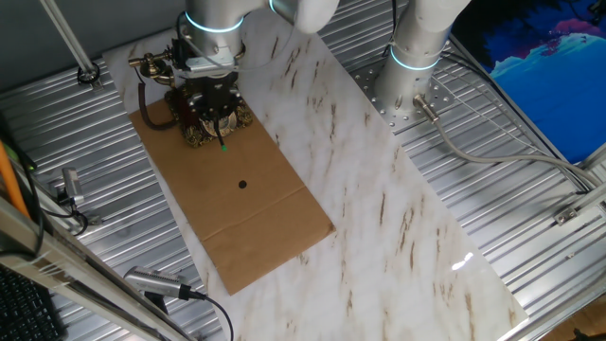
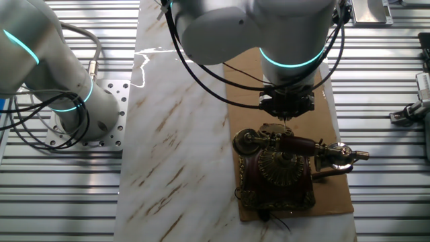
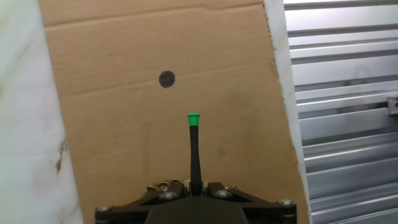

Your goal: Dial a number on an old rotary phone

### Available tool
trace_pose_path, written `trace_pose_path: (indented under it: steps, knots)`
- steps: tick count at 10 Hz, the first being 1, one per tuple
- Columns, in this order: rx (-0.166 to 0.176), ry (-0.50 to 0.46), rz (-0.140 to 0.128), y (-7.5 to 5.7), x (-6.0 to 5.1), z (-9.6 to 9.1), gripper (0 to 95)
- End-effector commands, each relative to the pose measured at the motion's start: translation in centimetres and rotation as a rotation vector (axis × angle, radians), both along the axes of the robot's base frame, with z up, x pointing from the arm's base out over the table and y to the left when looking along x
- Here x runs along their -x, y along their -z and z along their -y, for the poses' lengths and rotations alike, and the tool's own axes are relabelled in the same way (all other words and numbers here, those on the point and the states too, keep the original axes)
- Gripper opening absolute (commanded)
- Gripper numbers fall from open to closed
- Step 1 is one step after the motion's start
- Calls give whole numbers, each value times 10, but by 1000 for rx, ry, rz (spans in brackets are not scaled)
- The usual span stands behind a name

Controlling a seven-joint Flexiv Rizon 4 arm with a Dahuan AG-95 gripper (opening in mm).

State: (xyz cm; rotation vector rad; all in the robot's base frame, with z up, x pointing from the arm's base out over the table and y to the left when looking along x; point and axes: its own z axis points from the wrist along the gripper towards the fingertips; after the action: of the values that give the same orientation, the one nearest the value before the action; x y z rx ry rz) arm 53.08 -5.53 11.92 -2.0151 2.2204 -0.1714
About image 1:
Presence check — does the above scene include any blue painted mat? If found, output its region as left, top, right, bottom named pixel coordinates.
left=452, top=0, right=606, bottom=165

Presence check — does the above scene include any black screwdriver green cap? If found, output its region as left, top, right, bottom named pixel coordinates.
left=213, top=116, right=228, bottom=153

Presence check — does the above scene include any small metal corner bracket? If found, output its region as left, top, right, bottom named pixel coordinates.
left=553, top=206, right=581, bottom=226

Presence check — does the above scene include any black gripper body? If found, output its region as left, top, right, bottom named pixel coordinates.
left=201, top=75, right=236, bottom=119

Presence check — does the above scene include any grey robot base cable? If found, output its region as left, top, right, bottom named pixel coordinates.
left=412, top=93, right=602, bottom=190

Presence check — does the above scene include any silver ribbed camera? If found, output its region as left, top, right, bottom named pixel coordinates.
left=123, top=265, right=193, bottom=302

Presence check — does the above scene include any slim aluminium post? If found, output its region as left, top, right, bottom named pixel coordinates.
left=40, top=0, right=103, bottom=91

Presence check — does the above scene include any black base cable bundle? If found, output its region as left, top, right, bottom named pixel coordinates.
left=386, top=0, right=399, bottom=48

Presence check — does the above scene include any brown cardboard sheet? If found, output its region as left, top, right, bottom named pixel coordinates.
left=101, top=0, right=529, bottom=341
left=128, top=97, right=337, bottom=296

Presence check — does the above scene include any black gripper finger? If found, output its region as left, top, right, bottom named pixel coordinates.
left=185, top=89, right=214, bottom=123
left=224, top=84, right=246, bottom=122

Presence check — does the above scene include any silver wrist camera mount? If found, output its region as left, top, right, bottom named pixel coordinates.
left=169, top=37, right=238, bottom=81

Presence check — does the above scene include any brown phone handset cord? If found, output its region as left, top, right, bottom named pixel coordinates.
left=136, top=80, right=180, bottom=132

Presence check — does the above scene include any orange pole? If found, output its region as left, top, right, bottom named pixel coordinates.
left=0, top=141, right=30, bottom=219

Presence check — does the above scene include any black keyboard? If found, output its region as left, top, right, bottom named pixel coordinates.
left=0, top=264, right=62, bottom=341

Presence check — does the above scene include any black camera cable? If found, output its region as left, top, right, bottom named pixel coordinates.
left=188, top=289, right=236, bottom=341

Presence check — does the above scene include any aluminium frame rail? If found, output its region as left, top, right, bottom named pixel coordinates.
left=0, top=196, right=190, bottom=341

